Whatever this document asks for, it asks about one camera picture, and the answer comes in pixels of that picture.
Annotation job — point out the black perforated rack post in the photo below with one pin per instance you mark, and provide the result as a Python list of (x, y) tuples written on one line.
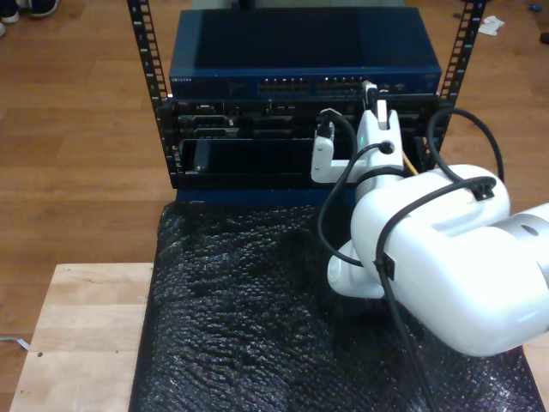
[(142, 51), (470, 51)]

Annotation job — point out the grey flat ribbon strip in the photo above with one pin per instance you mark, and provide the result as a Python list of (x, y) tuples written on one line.
[(17, 342)]

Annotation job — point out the person's white shoe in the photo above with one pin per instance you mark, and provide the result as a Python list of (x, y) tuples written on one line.
[(1, 30), (8, 17)]

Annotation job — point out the black rack server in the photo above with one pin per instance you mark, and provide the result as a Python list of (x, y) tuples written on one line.
[(257, 124)]

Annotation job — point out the small blue object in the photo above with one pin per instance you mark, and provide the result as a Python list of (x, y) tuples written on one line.
[(534, 7)]

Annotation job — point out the blue base panel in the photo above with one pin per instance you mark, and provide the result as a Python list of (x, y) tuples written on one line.
[(257, 196)]

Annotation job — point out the blue network switch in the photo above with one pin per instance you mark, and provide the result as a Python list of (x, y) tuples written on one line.
[(300, 43)]

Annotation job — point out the crumpled white paper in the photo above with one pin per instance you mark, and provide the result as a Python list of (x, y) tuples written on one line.
[(491, 26)]

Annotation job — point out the black bubble mat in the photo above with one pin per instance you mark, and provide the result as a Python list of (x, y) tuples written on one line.
[(236, 322)]

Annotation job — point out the small dark object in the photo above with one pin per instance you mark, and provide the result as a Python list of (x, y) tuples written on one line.
[(544, 38)]

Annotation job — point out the person's dark shoe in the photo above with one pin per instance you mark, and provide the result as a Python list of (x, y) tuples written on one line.
[(43, 8)]

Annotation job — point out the black rack shelf unit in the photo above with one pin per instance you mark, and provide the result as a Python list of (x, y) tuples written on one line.
[(257, 178)]

